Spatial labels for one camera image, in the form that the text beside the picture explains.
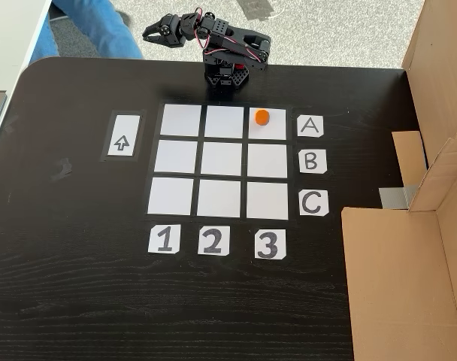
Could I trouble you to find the white nine-square grid sheet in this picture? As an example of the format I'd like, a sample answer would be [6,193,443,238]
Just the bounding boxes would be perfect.
[145,101,293,223]

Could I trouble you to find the person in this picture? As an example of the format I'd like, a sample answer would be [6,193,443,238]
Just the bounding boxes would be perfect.
[28,0,145,65]

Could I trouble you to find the grey floor outlet plate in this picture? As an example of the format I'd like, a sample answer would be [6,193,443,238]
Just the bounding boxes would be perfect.
[235,0,286,22]

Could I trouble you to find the white arrow paper sheet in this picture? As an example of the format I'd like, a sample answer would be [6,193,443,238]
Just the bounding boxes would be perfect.
[107,114,141,157]

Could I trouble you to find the white desk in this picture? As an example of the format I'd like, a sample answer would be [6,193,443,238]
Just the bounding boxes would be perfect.
[0,0,55,92]

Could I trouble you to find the paper sheet letter A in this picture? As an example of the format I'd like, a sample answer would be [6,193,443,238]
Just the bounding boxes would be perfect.
[297,115,325,138]

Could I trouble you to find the paper sheet number 1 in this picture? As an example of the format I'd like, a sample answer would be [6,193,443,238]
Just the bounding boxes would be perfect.
[148,223,182,255]

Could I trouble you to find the paper sheet number 2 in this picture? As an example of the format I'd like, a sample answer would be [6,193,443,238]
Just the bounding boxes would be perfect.
[197,225,232,256]

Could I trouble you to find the paper sheet letter C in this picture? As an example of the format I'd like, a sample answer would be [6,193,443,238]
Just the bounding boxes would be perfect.
[298,190,329,217]

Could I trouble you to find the paper sheet number 3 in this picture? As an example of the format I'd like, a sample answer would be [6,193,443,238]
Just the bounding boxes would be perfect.
[254,229,287,259]

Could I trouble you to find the brown cardboard screen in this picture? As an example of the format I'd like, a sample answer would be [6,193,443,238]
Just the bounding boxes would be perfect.
[340,0,457,361]

